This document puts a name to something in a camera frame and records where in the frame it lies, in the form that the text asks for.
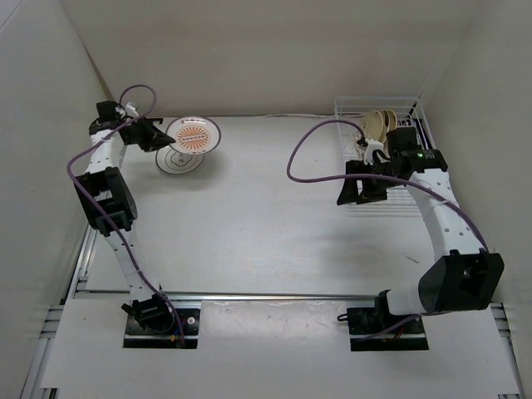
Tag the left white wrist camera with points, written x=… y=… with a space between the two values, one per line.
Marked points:
x=127 y=111

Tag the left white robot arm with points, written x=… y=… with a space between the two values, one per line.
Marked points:
x=111 y=210

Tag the aluminium frame rail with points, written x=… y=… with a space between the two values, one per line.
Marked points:
x=226 y=297

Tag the beige plate back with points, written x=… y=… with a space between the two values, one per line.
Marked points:
x=392 y=120

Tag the white plate blue motif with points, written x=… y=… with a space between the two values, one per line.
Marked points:
x=172 y=162

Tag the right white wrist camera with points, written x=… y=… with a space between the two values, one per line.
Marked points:
x=372 y=151

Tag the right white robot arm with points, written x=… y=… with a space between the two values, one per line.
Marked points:
x=465 y=273

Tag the beige plate front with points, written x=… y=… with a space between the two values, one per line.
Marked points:
x=372 y=125

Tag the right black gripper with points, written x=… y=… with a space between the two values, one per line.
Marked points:
x=349 y=194

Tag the white wire dish rack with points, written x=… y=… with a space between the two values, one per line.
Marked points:
x=409 y=113

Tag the white plate orange sunburst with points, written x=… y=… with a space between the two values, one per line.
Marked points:
x=194 y=135

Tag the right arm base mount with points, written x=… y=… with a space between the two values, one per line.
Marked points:
x=371 y=330

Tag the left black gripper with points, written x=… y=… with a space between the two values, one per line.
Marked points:
x=155 y=138

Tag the beige plate middle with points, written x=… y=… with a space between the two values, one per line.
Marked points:
x=384 y=132

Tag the beige plate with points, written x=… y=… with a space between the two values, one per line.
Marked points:
x=372 y=125
x=392 y=120
x=384 y=132

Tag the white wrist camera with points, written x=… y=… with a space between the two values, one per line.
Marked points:
x=127 y=111
x=372 y=151

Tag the white front cover board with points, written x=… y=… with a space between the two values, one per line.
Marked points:
x=274 y=350

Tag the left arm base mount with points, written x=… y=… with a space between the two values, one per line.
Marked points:
x=167 y=337

